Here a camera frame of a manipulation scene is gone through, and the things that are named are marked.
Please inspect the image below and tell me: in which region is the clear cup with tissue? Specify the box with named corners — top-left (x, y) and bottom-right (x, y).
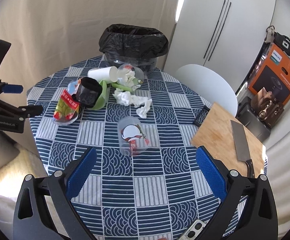
top-left (117, 64), bottom-right (144, 92)

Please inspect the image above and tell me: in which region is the white refrigerator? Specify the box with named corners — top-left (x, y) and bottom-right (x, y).
top-left (164, 0), bottom-right (276, 91)

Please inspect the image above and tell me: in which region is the clear printed plastic cup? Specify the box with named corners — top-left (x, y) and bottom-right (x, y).
top-left (117, 116), bottom-right (150, 156)

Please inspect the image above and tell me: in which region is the black window snack bag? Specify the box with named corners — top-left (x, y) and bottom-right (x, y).
top-left (72, 77), bottom-right (103, 108)

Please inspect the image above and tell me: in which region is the white tissue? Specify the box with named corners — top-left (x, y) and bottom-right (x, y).
top-left (112, 88), bottom-right (152, 119)

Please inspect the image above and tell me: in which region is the blue white patterned tablecloth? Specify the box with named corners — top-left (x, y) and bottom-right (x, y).
top-left (27, 57), bottom-right (220, 239)

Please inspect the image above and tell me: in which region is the brown leather handbag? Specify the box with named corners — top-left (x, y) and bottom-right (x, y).
top-left (251, 87), bottom-right (284, 128)

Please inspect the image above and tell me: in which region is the white round chair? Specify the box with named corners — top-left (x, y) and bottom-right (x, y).
top-left (174, 64), bottom-right (238, 116)

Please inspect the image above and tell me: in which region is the white paper cup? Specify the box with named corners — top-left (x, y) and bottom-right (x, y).
top-left (88, 66), bottom-right (118, 83)

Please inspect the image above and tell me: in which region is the blue pink snack wrapper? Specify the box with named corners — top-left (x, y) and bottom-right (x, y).
top-left (67, 79), bottom-right (81, 95)

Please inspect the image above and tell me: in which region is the black bag lined trash bin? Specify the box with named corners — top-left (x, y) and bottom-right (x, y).
top-left (98, 24), bottom-right (169, 74)

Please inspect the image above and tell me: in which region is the dark grey storage box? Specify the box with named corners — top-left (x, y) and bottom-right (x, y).
top-left (236, 96), bottom-right (271, 142)

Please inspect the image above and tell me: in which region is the green plastic tray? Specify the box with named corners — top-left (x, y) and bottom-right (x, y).
top-left (88, 80), bottom-right (133, 110)

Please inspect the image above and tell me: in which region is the wooden cutting board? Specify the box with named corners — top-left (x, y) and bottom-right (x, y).
top-left (191, 102), bottom-right (267, 177)

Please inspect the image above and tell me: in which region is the steel cleaver knife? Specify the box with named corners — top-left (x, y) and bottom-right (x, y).
top-left (230, 120), bottom-right (255, 178)

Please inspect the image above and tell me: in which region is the white smartphone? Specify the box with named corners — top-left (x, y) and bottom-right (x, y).
top-left (179, 219), bottom-right (206, 240)

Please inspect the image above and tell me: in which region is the orange appliance box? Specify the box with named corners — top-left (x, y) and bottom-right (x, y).
top-left (247, 43), bottom-right (290, 105)

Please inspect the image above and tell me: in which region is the red green snack bag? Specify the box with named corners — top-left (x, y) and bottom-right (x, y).
top-left (52, 89), bottom-right (80, 125)

